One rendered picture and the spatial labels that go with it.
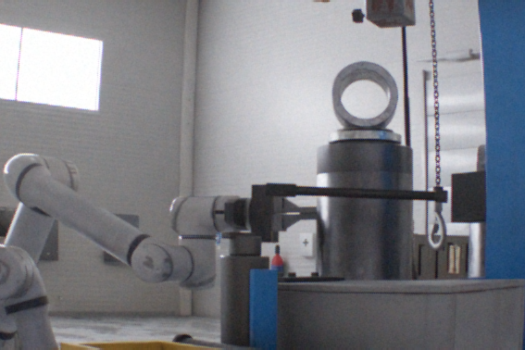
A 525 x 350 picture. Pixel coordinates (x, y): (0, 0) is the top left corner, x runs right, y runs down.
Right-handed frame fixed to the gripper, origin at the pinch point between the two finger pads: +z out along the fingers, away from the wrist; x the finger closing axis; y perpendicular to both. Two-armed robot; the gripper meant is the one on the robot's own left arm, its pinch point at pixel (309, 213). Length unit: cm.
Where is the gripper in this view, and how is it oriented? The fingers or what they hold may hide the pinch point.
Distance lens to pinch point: 199.0
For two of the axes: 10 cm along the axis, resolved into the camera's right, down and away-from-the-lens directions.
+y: 3.8, 0.9, 9.2
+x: -0.1, 10.0, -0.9
